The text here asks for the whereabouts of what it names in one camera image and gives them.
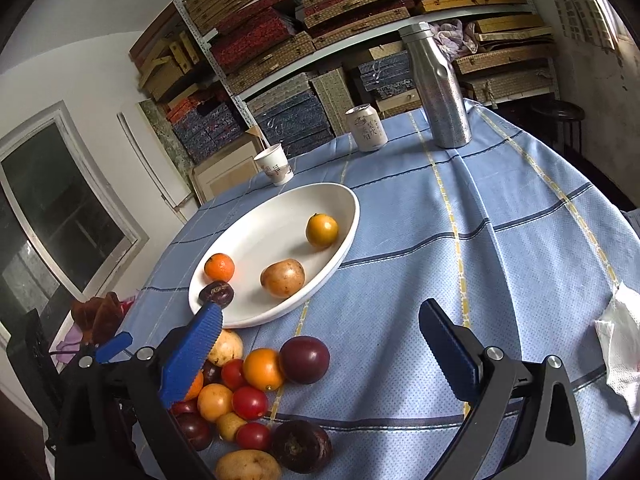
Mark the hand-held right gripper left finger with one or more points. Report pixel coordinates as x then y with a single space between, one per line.
192 355

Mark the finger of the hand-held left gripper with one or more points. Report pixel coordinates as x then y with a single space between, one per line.
113 347

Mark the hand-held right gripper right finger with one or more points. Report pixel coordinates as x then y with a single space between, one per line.
450 355

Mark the small dark plum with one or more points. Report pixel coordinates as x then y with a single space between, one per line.
211 372

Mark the orange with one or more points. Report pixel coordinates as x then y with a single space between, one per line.
215 401
262 369
194 386

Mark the pale large potato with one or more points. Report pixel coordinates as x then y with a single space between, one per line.
227 347

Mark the red tomato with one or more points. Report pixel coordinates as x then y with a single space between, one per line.
253 436
184 408
250 402
232 374

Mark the dark purple mangosteen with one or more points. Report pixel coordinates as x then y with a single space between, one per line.
195 431
216 292

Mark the small yellow potato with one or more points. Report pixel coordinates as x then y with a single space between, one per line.
231 425

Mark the purple passion fruit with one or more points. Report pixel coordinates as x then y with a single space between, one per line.
304 360

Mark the large dark mangosteen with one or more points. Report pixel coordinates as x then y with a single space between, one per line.
300 446

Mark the white oval plate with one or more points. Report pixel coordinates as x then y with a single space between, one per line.
280 240

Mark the brown plush cloth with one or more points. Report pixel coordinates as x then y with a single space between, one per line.
97 312

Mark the pink cloth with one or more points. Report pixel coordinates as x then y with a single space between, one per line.
65 350

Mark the orange mandarin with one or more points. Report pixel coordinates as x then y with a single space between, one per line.
219 266

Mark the golden brown potato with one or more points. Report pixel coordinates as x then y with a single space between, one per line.
282 277

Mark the white framed dark window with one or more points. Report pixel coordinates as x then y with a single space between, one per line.
60 200

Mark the white paper tissue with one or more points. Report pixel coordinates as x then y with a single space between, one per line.
620 360

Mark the yellow orange citrus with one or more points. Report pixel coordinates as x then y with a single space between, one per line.
322 230

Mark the light wooden cabinet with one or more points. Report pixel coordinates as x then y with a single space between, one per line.
225 170

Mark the white panel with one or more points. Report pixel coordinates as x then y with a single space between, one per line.
150 160

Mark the white paper cup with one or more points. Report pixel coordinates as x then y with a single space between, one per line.
274 162

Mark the grey marble panel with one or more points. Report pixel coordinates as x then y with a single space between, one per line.
165 130

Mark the white drink can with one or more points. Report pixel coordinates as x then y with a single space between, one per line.
367 127

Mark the stainless steel bottle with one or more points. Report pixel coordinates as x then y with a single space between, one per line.
440 95

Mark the stack of blue patterned boxes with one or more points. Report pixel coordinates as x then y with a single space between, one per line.
295 115

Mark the dark round stool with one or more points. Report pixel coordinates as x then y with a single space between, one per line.
557 110

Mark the white metal shelf rack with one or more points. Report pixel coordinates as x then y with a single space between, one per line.
226 82

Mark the stack of tan wooden boxes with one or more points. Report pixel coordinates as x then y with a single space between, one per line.
165 60

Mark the pale purple cloth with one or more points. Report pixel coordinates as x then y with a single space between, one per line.
452 35

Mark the stack of red patterned boxes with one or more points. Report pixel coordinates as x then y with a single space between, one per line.
250 35

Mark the bright window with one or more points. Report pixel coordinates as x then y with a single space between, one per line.
607 20

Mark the beige patterned curtain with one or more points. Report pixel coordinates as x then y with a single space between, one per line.
570 0

